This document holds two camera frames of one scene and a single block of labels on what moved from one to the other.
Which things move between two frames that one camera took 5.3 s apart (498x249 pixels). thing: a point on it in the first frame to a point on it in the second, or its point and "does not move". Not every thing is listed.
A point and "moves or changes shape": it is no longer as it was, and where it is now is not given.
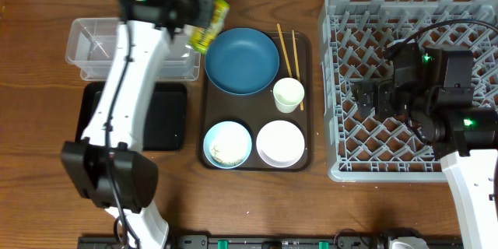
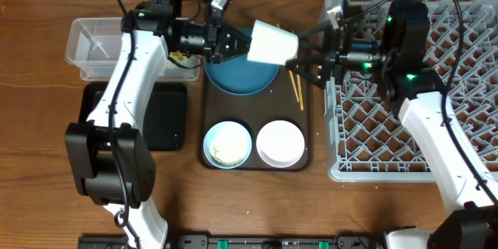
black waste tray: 166,117 does not move
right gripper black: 382,89 to 332,58
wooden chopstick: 285,50 to 292,78
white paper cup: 288,92 to 271,44
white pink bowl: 280,143 does not move
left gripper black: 201,17 to 222,52
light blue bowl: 227,145 does not move
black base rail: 270,242 does not move
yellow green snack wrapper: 201,37 moves or changes shape
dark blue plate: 242,61 does not move
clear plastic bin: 92,44 does not move
